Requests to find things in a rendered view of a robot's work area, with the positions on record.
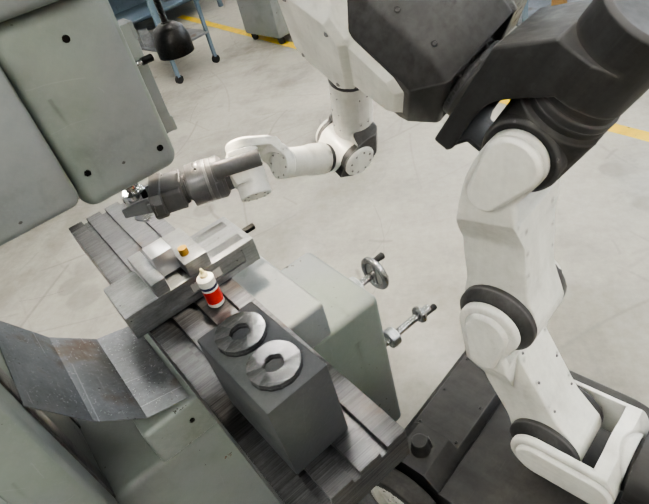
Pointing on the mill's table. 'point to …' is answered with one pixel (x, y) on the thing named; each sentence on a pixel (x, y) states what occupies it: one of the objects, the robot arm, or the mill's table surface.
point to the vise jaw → (198, 258)
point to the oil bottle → (210, 289)
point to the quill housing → (84, 94)
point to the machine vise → (181, 282)
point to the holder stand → (276, 384)
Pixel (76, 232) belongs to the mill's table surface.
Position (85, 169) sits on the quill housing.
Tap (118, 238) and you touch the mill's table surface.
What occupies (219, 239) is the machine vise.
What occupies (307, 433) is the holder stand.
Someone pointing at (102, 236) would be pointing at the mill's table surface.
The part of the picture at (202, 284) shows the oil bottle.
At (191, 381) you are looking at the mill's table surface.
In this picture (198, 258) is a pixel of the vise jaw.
